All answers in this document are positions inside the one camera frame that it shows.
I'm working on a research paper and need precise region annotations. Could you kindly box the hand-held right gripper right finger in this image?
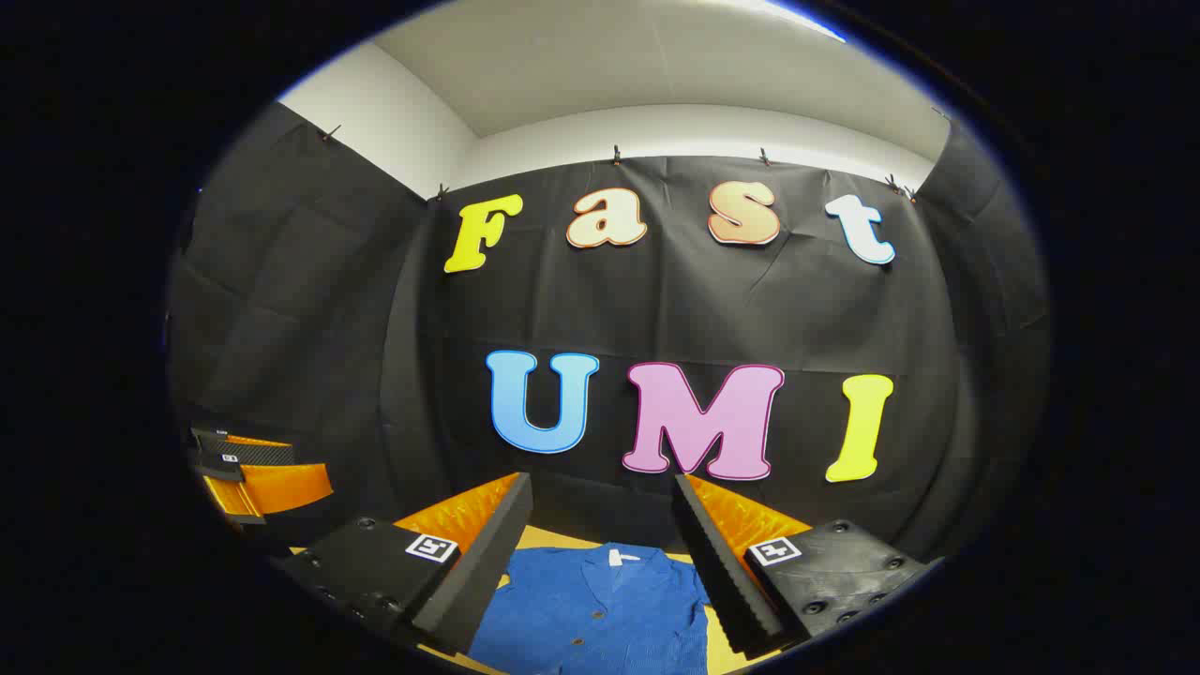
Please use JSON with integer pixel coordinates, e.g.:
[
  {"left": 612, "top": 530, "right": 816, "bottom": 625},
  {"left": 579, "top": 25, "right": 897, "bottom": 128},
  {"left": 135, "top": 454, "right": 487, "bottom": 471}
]
[{"left": 672, "top": 473, "right": 943, "bottom": 660}]

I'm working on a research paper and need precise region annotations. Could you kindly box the blue button-up shirt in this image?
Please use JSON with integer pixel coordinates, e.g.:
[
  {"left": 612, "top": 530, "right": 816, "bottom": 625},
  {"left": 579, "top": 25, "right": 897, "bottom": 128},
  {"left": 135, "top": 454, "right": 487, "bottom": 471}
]
[{"left": 467, "top": 542, "right": 713, "bottom": 675}]

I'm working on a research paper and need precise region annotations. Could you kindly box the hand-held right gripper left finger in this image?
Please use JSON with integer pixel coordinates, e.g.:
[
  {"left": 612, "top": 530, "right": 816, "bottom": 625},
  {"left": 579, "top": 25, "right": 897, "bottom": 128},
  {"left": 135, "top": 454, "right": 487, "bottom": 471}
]
[{"left": 272, "top": 472, "right": 533, "bottom": 657}]

